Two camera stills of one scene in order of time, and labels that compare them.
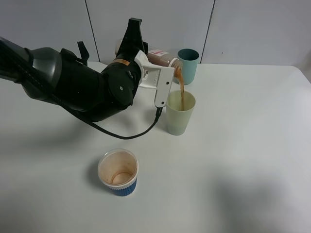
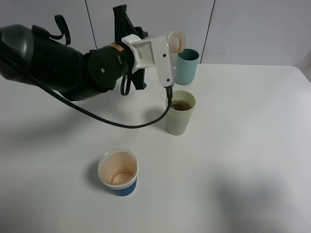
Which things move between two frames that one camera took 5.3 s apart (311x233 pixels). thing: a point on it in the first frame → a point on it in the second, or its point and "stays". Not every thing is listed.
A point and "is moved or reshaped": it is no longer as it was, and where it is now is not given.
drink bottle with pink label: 160,57 is moved or reshaped
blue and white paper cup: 118,170 stays
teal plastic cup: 189,58 stays
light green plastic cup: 179,107 stays
